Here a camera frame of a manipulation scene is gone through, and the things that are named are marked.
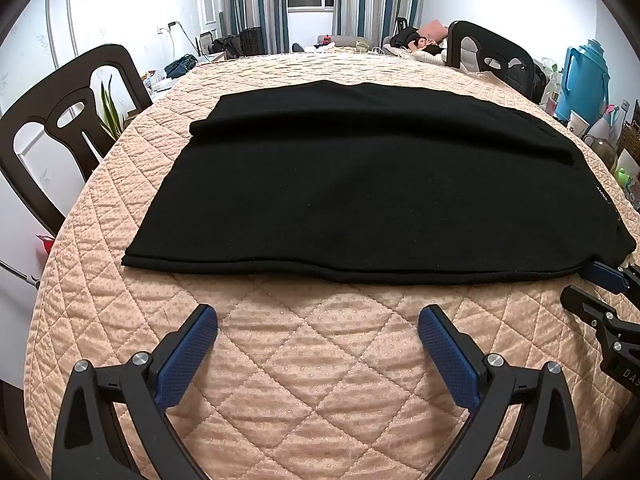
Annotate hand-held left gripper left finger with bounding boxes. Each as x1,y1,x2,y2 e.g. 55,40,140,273
51,304,219,480

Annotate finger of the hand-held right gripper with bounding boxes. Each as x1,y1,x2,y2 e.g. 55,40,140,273
579,259,640,294
560,285,640,357

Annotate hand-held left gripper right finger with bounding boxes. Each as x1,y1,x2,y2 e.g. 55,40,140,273
418,304,583,480

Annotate black pants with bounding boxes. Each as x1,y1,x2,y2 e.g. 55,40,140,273
121,80,637,287

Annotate green toy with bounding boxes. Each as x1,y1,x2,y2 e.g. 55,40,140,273
614,152,640,197

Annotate glass teapot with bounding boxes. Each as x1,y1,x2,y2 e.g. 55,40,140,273
582,135,619,172

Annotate peach quilted blanket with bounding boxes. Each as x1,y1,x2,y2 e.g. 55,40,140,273
22,46,640,480

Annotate wicker basket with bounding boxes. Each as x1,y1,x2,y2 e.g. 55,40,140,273
617,122,640,161

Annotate white paper cup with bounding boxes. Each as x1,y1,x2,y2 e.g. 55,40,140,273
567,110,592,137

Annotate blue thermos jug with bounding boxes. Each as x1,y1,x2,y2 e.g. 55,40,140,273
554,39,612,133

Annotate black backpack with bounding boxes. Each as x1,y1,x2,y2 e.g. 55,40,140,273
505,57,549,106

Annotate dark wooden chair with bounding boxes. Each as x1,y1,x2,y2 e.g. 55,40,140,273
0,44,154,235
446,20,548,106

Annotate green potted plant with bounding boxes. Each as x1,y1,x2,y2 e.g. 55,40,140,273
99,76,127,142

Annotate blue bag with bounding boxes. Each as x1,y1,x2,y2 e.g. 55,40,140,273
164,54,198,79

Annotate pink pillow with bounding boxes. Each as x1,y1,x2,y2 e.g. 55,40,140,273
419,20,447,43

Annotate black suitcase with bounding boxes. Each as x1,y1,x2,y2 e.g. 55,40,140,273
240,26,264,56

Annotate grey sofa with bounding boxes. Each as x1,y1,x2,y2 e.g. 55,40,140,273
317,34,367,51

